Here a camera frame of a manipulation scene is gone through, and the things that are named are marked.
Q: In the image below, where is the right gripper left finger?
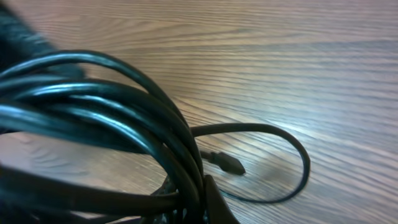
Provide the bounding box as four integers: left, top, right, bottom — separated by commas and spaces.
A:
1, 2, 84, 81

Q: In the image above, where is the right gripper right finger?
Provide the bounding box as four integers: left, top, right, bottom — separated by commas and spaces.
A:
205, 175, 240, 224

